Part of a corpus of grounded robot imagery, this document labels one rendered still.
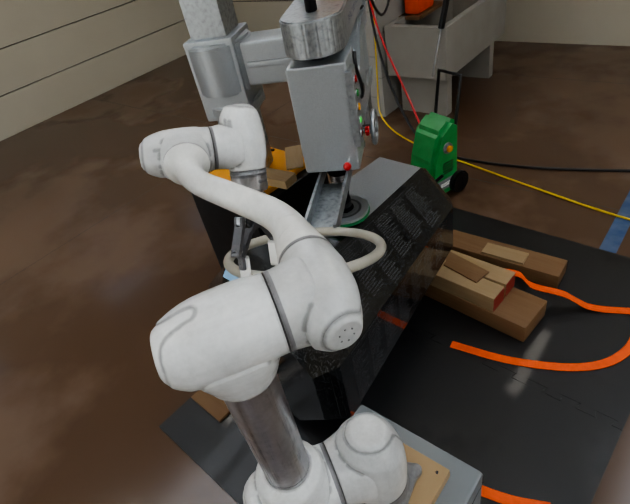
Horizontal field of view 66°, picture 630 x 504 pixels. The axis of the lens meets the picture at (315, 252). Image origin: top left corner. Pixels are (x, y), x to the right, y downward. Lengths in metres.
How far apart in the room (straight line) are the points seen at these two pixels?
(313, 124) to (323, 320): 1.26
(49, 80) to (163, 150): 6.88
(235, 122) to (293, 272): 0.53
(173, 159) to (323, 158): 0.92
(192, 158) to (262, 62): 1.51
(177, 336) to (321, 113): 1.28
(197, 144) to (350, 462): 0.79
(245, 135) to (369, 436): 0.75
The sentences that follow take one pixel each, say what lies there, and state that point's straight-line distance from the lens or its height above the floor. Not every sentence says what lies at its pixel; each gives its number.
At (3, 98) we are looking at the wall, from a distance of 7.79.
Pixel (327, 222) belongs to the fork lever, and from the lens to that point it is 1.74.
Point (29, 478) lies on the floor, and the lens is 3.05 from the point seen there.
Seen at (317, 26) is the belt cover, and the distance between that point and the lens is 1.71.
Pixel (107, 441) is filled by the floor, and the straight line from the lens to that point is 2.92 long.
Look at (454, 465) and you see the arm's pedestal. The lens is 1.49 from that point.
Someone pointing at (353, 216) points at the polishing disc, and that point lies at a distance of 2.10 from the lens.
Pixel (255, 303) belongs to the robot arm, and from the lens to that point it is 0.70.
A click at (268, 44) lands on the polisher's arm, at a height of 1.50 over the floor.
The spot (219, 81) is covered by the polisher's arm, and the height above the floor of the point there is 1.37.
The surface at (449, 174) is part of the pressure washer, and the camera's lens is 3.78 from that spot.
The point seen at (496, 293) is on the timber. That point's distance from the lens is 2.72.
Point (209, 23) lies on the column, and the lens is 2.59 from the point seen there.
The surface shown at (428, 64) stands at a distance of 4.80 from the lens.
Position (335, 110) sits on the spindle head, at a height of 1.43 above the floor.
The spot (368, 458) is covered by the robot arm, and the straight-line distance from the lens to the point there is 1.18.
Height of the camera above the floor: 2.13
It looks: 38 degrees down
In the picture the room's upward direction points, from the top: 13 degrees counter-clockwise
